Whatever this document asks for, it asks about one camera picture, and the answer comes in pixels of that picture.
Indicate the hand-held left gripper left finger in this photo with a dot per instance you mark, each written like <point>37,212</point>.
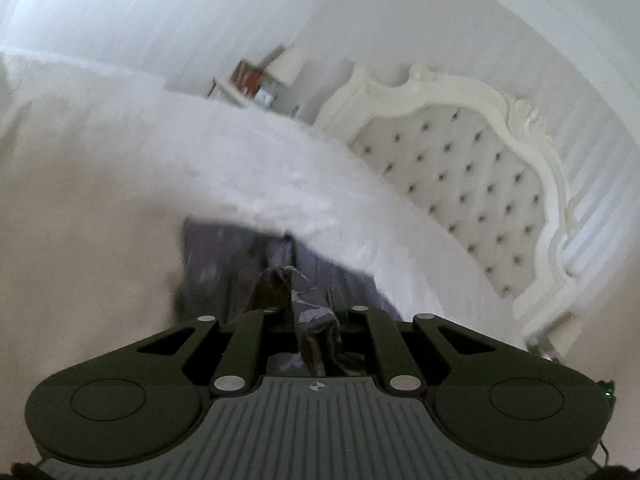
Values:
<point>252,345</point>

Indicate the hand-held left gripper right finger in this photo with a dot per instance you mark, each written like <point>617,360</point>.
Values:
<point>382,345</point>

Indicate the purple patterned hooded jacket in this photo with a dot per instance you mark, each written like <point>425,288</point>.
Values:
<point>220,270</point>

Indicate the white tufted headboard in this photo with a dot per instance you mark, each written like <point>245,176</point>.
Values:
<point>450,170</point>

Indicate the cream bed cover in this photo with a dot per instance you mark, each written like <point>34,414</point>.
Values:
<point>200,160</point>

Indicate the white nightstand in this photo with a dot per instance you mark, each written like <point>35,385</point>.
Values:
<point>235,94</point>

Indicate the white table lamp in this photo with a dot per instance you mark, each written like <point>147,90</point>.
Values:
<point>290,66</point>

